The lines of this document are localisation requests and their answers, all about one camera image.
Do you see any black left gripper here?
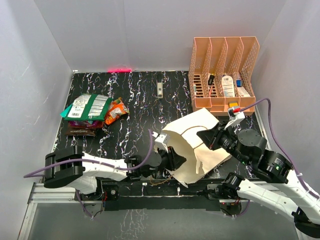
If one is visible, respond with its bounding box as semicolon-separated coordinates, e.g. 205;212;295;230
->
155;144;186;172

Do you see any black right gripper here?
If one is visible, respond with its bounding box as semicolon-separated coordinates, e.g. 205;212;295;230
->
196;119;250;165

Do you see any beige paper bag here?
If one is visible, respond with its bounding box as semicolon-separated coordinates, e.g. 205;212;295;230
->
161;108;231;188

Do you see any orange snack packet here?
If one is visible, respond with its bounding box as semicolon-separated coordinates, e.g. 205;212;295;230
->
104;97;130;125

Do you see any dark green white snack bag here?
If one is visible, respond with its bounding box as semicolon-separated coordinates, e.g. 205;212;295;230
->
64;93;113;121

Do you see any brown sea salt packet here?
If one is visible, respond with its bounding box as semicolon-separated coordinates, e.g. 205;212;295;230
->
64;127;97;137

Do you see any purple snack packet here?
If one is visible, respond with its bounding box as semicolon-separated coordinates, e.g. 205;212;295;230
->
68;120;104;129

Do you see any green teal snack packet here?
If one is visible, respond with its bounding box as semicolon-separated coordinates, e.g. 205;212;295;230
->
60;105;72;118

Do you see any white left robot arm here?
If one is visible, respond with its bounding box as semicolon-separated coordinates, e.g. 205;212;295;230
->
44;145;187;200

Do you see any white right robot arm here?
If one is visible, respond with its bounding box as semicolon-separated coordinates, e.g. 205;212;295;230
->
197;121;320;239

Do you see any yellow object in organizer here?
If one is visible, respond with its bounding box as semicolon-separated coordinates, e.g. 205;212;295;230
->
228;101;239;108

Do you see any small white blue box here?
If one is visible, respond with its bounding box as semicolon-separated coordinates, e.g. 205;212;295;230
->
236;79;251;97

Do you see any black yellow highlighter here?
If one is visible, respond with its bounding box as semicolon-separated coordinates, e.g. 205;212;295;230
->
207;74;215;86

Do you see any white lotion tube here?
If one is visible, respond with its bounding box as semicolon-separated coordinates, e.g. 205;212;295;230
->
221;75;236;98

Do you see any peach plastic desk organizer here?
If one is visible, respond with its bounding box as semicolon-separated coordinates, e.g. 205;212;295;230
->
188;36;260;116

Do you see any grey black stapler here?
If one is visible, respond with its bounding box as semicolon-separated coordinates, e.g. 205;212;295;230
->
156;75;163;99

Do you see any pink tape strip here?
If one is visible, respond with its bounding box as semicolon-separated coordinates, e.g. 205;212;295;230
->
107;67;132;73

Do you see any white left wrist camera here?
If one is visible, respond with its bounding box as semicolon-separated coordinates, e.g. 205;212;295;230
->
152;131;170;153

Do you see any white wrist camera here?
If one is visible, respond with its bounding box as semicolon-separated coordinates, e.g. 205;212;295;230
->
152;131;170;153
224;106;245;130

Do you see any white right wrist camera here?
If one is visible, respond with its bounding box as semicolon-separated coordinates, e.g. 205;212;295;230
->
224;106;245;130

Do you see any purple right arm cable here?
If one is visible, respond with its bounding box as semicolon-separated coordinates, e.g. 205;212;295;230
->
239;97;320;201

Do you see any black front mounting rail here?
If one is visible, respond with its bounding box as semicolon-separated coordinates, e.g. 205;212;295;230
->
74;177;276;212

